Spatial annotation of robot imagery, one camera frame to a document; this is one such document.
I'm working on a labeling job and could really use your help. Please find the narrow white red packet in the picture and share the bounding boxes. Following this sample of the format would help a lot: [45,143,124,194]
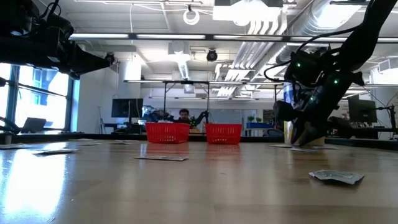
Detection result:
[135,154,190,162]

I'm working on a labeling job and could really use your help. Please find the person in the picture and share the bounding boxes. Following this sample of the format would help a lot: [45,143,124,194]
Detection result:
[176,108,193,124]

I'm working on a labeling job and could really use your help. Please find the black computer monitor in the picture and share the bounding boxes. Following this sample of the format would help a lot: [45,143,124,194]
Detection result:
[111,98,144,119]
[347,94,378,124]

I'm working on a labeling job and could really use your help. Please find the long ceiling light strip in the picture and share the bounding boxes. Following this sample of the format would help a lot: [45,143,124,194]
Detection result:
[68,32,398,44]

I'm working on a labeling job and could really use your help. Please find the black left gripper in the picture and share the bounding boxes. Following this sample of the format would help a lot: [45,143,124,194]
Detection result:
[0,14,110,80]

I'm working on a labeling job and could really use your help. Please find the white coiled cable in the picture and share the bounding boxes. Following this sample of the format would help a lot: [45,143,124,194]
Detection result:
[182,8,201,26]

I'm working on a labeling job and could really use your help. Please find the Lysol disinfecting wipes canister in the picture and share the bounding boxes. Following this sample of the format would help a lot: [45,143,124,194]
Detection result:
[283,81,326,146]

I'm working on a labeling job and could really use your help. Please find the blue storage bin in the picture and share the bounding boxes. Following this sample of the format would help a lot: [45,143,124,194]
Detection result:
[246,122,274,130]

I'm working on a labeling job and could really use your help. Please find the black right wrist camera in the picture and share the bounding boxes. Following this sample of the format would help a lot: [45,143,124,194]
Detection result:
[284,49,330,90]

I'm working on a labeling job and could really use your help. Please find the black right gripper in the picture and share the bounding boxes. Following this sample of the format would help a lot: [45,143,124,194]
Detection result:
[272,70,365,146]

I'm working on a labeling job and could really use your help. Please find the black background gantry frame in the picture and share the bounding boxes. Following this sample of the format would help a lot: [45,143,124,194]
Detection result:
[162,80,211,125]

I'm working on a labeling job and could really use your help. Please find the red plastic mesh basket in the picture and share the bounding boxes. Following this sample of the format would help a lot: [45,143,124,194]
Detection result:
[144,122,191,144]
[205,123,243,145]

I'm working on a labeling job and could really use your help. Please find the open laptop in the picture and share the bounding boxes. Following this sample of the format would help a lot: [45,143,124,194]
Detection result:
[20,117,47,134]

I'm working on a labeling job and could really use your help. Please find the black diagonal rod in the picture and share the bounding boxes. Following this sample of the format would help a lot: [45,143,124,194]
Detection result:
[0,77,68,99]

